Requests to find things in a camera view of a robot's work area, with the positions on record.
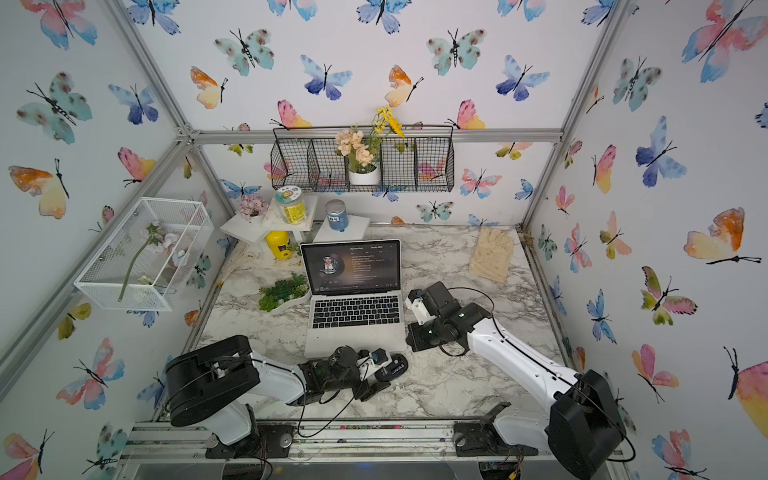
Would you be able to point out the black wire wall basket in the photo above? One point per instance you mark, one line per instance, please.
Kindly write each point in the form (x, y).
(421, 162)

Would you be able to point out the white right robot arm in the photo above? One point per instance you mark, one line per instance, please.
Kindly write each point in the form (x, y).
(580, 424)

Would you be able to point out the small pink flower pot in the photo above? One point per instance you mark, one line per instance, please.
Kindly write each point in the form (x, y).
(252, 206)

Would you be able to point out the white mesh wall box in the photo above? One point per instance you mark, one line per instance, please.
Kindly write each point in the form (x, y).
(101, 279)

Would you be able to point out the yellow bottle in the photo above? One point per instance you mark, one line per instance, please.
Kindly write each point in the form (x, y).
(279, 243)

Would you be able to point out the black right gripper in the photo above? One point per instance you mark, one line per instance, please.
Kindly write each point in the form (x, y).
(412, 338)

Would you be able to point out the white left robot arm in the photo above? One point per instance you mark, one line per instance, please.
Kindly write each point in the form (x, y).
(205, 386)

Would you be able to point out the silver laptop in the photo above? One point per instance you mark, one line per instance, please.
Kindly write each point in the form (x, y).
(356, 296)

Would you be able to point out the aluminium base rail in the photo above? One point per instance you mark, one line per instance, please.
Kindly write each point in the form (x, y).
(343, 441)

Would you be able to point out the cream fabric glove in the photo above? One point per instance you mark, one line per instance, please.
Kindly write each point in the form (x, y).
(492, 255)

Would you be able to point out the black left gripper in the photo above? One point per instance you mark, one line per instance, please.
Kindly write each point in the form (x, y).
(369, 377)

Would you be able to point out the yellow label jar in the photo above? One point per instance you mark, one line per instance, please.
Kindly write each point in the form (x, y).
(291, 204)

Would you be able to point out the black wireless mouse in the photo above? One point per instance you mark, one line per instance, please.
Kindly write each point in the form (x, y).
(395, 369)

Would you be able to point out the white pot with flowers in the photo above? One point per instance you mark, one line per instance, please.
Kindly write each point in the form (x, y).
(362, 149)

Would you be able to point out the blue can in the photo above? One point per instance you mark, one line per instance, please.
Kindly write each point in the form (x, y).
(337, 216)

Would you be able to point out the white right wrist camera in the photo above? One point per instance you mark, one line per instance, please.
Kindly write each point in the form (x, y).
(419, 310)

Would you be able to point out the green plant in white dish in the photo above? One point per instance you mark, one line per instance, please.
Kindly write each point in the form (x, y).
(284, 294)

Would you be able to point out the pink artificial flower stem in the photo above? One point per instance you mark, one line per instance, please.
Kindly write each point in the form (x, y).
(150, 268)

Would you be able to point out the white corner shelf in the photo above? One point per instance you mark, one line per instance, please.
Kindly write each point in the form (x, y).
(255, 230)

